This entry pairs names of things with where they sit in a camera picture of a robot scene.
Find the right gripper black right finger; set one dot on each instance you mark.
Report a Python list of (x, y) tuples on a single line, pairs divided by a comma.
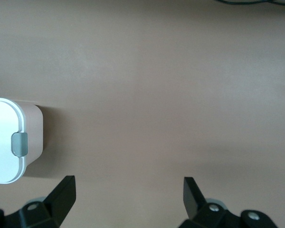
[(194, 204)]

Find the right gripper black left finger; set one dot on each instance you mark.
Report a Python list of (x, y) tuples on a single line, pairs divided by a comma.
[(59, 202)]

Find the white container lid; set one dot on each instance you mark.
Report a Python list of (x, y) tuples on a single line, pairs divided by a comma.
[(2, 142)]

